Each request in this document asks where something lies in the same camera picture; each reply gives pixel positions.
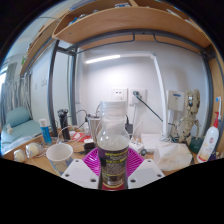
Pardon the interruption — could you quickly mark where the clear pump bottle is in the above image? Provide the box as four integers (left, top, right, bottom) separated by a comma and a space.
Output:
215, 96, 224, 114

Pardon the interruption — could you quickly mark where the teal bed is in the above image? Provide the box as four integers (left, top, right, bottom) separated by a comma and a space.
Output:
0, 105, 43, 156

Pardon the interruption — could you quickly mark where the black electric shaver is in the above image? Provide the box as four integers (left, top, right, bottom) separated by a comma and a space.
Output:
57, 108, 72, 141

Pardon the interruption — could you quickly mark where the blue spray can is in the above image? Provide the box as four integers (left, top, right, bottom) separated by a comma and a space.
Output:
38, 118, 53, 146

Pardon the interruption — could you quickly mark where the white wall box blue label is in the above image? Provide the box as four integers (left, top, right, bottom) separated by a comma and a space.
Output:
167, 89, 185, 113

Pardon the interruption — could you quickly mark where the black power cable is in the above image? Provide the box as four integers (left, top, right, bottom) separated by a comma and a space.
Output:
133, 91, 164, 123

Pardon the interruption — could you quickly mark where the white tissue pack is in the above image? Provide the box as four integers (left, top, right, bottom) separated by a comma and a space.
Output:
153, 142, 194, 172

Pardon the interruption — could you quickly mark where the wooden shelf unit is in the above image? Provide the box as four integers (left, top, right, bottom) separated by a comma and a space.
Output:
51, 0, 216, 49

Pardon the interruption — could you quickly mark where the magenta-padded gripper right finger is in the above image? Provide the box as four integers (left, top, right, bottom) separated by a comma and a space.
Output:
125, 147, 166, 190

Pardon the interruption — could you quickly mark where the steel cup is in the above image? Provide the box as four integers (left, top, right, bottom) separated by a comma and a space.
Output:
88, 116, 101, 143

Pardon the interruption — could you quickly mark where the white lotion bottle red pump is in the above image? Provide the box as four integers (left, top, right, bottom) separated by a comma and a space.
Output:
196, 111, 221, 164

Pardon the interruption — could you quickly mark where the wooden tree figurine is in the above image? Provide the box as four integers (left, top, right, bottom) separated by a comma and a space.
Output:
175, 88, 203, 146

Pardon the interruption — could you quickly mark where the white power strip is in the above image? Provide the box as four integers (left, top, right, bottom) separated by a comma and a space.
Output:
129, 139, 145, 154

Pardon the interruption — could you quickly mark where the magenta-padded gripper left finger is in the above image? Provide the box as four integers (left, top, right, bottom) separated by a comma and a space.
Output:
60, 147, 102, 190

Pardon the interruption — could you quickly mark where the clear bottle with dark label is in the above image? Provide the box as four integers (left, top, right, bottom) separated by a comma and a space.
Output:
95, 100, 131, 190

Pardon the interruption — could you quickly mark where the white wall socket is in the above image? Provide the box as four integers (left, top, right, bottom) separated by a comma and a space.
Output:
110, 88, 128, 102
128, 87, 148, 105

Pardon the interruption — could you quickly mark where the white mug with blue pattern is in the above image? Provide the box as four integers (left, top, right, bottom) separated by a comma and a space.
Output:
45, 143, 74, 176

